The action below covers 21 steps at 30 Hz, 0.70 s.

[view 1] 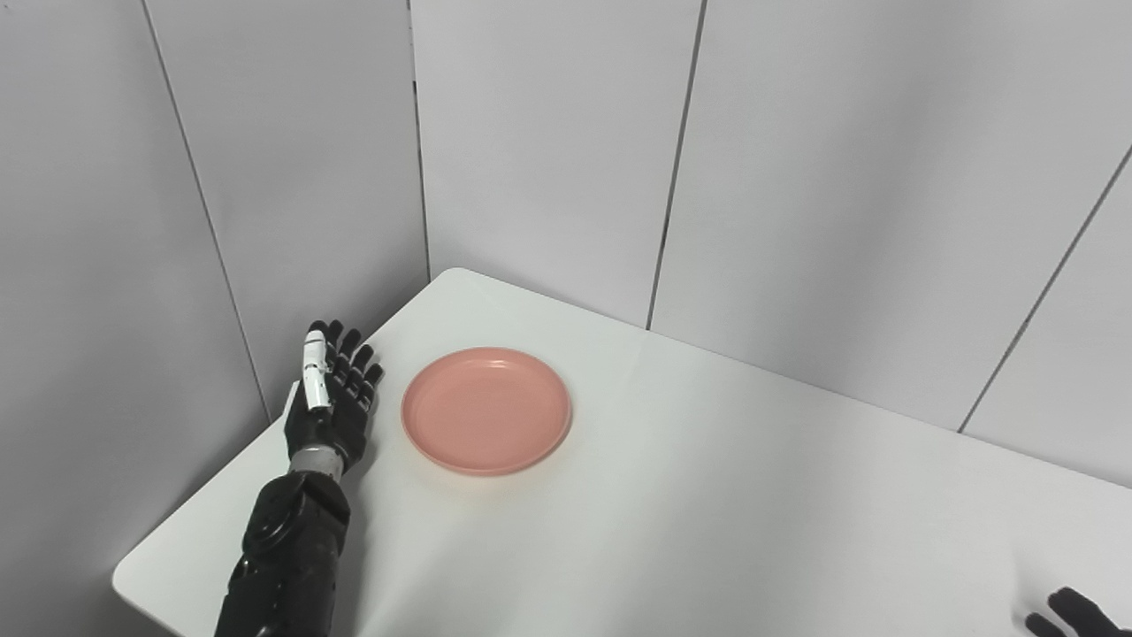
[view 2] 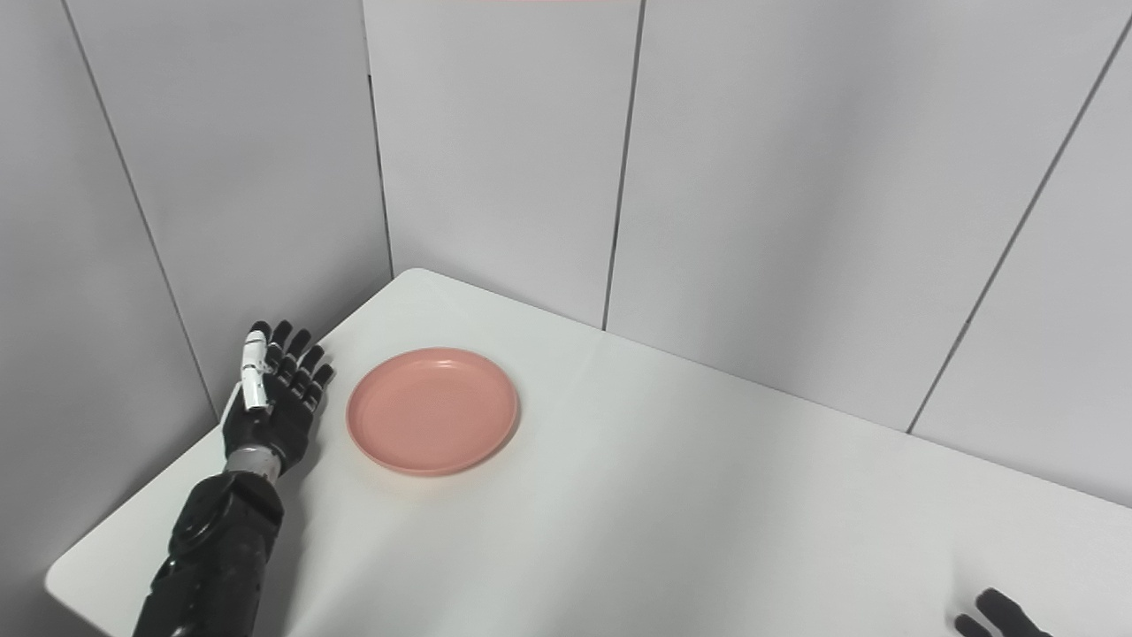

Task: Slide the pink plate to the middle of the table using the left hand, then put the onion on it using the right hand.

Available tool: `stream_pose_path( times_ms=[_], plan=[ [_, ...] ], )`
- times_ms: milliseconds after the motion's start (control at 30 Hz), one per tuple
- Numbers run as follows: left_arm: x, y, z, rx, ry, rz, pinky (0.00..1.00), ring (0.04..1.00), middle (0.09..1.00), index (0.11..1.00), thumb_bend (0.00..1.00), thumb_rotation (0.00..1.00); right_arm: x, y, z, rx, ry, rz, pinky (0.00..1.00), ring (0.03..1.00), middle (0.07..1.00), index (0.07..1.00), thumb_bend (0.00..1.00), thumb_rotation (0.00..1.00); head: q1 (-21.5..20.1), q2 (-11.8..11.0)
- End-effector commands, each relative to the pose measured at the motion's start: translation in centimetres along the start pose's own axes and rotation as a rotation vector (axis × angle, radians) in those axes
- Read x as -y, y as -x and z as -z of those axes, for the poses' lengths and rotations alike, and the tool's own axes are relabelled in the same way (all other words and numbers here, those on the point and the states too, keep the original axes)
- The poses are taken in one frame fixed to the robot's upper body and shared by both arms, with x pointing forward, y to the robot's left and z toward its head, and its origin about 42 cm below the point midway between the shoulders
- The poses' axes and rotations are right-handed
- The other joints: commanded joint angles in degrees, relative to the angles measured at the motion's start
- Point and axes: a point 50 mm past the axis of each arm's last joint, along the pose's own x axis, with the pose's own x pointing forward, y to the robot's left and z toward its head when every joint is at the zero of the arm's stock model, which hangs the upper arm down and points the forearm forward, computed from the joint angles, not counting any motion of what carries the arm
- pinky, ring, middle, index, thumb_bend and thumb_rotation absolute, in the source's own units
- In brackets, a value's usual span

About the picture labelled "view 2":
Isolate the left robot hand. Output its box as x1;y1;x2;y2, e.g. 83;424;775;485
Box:
221;320;335;480

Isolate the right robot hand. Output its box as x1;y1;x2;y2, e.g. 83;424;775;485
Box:
954;587;1053;637

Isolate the pink round plate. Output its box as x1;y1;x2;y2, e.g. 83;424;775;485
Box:
346;347;520;478

